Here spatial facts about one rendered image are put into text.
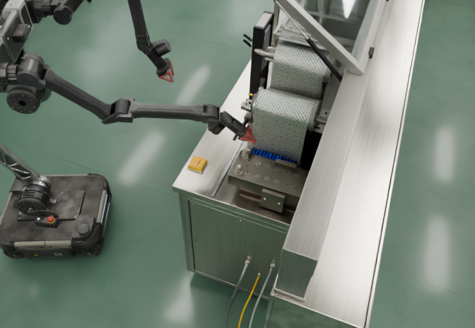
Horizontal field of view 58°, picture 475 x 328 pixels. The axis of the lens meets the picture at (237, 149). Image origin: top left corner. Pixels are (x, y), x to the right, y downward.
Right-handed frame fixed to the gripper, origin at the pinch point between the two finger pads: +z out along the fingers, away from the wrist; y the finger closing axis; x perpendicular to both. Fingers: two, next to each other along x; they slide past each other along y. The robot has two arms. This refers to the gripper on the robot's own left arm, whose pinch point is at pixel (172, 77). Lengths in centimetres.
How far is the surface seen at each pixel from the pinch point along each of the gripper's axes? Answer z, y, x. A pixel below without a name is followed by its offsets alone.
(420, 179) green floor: 178, 11, -102
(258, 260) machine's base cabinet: 69, -80, -11
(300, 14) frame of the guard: -43, -69, -80
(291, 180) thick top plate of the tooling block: 29, -70, -48
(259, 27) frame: -13, -15, -57
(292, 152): 26, -58, -51
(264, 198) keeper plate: 28, -76, -35
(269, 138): 17, -53, -44
